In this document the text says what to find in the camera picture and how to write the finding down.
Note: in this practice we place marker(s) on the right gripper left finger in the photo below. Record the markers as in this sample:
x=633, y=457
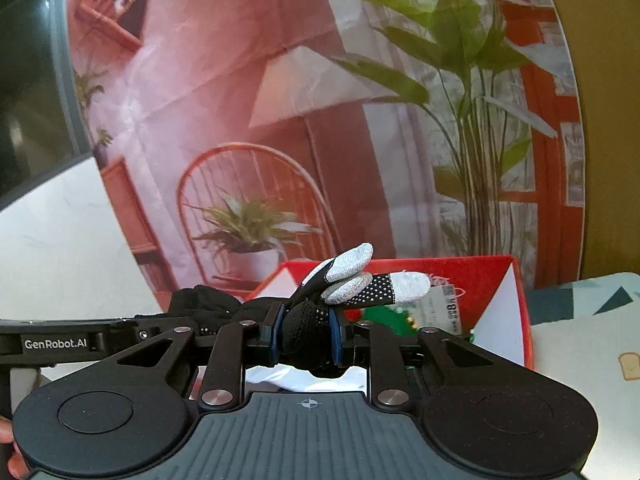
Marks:
x=237, y=347

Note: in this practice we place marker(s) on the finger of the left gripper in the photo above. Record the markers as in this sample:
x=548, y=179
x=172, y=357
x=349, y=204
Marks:
x=47, y=343

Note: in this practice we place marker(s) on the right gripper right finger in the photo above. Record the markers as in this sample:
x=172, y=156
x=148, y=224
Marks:
x=375, y=348

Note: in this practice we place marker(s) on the black touchscreen glove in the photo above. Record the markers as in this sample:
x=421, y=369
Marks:
x=307, y=331

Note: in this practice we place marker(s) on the white cloth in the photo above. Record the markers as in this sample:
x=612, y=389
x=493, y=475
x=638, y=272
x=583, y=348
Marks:
x=287, y=378

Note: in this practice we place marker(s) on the printed living room backdrop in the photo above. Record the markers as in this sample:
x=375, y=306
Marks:
x=236, y=135

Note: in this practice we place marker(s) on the person hand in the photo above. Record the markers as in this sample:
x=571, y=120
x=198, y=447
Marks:
x=15, y=464

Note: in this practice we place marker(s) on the red strawberry cardboard box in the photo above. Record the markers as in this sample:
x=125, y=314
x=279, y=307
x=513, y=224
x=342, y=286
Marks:
x=480, y=296

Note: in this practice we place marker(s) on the dark window frame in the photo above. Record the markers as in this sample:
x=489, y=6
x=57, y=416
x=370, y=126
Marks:
x=42, y=133

